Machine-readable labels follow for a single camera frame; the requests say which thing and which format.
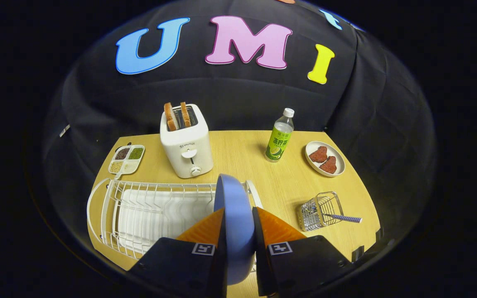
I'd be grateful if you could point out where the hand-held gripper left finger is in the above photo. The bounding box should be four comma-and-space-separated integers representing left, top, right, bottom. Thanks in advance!
129, 207, 227, 298

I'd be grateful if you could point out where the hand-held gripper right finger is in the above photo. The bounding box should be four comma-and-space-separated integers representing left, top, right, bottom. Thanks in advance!
252, 207, 353, 297

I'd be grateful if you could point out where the blue plate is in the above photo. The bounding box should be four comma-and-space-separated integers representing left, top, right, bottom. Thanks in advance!
214, 174, 258, 286

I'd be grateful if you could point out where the white wire dish rack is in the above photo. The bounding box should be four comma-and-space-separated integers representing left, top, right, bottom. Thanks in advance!
87, 178, 264, 260

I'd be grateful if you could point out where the metal wire basket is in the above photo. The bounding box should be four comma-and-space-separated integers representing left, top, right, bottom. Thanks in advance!
297, 191, 345, 232

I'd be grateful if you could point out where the spoon with blue checked handle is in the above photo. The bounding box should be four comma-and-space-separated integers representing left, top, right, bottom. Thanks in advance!
311, 207, 363, 224

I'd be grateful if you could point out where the white dish with meat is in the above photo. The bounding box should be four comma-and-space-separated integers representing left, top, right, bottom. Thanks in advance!
305, 141, 346, 178

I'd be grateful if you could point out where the white ribbed drip tray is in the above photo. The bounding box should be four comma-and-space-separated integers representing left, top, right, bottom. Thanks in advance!
116, 188, 218, 255

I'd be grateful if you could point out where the red meat piece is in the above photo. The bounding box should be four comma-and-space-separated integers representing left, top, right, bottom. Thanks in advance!
319, 156, 337, 174
308, 146, 328, 163

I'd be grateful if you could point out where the green label drink bottle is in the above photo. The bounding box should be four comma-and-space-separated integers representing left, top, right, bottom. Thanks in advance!
265, 108, 295, 163

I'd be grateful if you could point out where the white toaster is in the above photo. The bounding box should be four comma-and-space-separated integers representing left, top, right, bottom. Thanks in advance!
160, 103, 214, 179

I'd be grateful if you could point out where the divided white grain tray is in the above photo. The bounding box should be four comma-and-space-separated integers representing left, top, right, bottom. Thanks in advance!
108, 144, 145, 179

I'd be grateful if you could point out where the toast bread slice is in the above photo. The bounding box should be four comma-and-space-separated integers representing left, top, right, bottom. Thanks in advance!
180, 101, 192, 127
164, 102, 180, 132

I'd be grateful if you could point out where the black backdrop cloth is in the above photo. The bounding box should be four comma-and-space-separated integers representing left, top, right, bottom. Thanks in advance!
42, 0, 436, 265

